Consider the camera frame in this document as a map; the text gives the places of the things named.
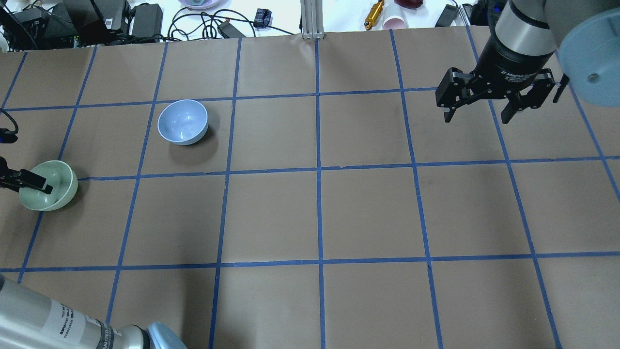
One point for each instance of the small black box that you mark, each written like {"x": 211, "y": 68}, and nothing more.
{"x": 262, "y": 19}

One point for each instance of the pink paper cup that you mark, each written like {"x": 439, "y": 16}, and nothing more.
{"x": 394, "y": 22}

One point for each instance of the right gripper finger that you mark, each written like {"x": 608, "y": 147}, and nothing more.
{"x": 533, "y": 99}
{"x": 458, "y": 89}

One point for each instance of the green bowl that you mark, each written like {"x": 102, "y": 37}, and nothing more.
{"x": 60, "y": 186}

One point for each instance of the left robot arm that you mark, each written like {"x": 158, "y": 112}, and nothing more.
{"x": 30, "y": 320}

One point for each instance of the black electronics box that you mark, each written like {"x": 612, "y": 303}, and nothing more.
{"x": 98, "y": 21}

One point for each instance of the aluminium frame post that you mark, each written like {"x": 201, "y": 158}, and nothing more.
{"x": 312, "y": 19}

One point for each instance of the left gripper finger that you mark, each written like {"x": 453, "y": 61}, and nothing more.
{"x": 16, "y": 180}

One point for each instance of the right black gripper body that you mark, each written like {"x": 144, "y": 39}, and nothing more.
{"x": 512, "y": 62}

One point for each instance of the black power brick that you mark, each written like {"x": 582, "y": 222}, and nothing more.
{"x": 147, "y": 21}

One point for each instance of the blue bowl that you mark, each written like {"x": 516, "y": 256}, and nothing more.
{"x": 183, "y": 122}

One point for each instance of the gold metal cylinder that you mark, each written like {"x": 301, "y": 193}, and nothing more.
{"x": 373, "y": 15}

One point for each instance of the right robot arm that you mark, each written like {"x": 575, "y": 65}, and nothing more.
{"x": 584, "y": 33}

